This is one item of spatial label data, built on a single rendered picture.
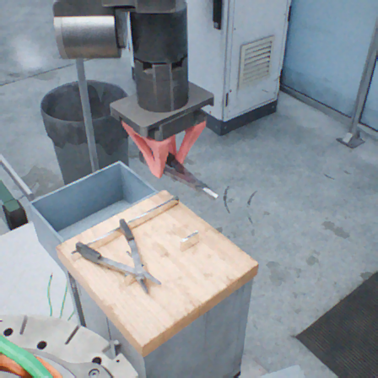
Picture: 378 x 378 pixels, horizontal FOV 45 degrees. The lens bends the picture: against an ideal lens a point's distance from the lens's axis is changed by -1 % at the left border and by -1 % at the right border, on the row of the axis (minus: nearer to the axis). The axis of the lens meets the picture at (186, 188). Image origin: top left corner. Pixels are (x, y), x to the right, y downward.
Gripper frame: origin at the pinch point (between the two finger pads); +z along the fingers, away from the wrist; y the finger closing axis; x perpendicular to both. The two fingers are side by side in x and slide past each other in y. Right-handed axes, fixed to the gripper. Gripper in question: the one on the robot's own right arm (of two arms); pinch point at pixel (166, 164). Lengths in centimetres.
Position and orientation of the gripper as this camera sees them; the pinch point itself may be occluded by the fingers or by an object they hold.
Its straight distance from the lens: 57.1
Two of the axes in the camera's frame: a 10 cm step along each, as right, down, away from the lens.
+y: -7.6, 4.3, -4.9
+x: 6.5, 4.8, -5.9
